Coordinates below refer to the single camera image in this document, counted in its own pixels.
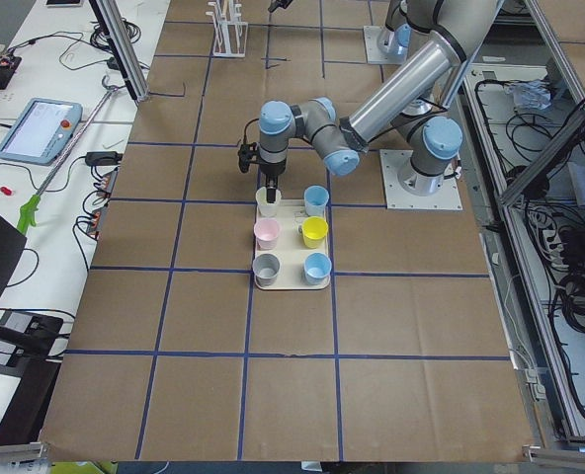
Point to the cream white ikea cup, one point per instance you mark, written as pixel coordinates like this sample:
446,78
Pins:
267,209

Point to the yellow ikea cup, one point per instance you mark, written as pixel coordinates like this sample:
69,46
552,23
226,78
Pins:
314,229

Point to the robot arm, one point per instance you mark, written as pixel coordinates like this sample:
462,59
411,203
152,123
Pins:
443,38
396,16

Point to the black power adapter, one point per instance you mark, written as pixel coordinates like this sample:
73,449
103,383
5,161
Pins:
103,158

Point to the teach pendant tablet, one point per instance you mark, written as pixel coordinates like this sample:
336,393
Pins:
41,131

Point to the white cup drying rack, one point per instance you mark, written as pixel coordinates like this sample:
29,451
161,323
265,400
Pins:
230,30

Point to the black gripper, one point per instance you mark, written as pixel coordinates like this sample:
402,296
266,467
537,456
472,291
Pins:
272,170
279,4

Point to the aluminium frame post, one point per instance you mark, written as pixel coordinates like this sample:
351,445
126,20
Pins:
112,25

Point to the reacher grabber tool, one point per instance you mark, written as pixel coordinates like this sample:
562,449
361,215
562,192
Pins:
29,209

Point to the light blue ikea cup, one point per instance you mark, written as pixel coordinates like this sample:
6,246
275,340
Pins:
315,200

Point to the grey ikea cup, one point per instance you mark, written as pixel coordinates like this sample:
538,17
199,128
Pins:
266,268

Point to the pink ikea cup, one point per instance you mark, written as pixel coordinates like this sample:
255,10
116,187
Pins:
266,232

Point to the cream serving tray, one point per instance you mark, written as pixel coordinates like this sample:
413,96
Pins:
290,249

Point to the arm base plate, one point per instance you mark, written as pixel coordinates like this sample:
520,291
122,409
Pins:
405,189
386,47

